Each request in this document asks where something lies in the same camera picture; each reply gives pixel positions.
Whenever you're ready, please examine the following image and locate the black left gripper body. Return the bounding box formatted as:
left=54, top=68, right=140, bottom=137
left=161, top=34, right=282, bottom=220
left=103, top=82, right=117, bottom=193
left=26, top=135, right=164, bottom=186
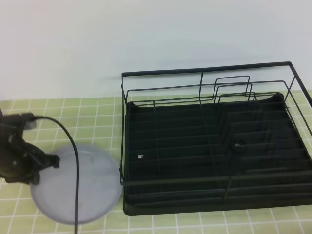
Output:
left=0, top=127, right=41, bottom=184

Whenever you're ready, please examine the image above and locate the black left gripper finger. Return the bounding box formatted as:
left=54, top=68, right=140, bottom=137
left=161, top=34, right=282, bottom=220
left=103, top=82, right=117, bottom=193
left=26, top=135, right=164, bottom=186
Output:
left=29, top=171, right=40, bottom=185
left=34, top=153, right=60, bottom=170

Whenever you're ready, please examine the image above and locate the grey round plate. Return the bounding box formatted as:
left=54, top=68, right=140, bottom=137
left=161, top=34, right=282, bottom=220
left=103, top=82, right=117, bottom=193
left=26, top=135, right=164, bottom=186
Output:
left=30, top=144, right=122, bottom=225

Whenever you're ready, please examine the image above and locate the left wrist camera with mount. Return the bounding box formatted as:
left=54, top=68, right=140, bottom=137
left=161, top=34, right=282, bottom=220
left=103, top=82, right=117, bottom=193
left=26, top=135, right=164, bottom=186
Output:
left=0, top=113, right=37, bottom=130

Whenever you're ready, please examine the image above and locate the black left camera cable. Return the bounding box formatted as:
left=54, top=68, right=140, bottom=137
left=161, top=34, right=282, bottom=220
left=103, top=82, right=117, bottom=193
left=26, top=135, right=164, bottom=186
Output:
left=33, top=116, right=80, bottom=234

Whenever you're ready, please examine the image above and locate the black wire dish rack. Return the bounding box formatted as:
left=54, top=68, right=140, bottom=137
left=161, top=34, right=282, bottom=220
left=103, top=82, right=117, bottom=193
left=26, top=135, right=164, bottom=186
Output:
left=119, top=61, right=312, bottom=216

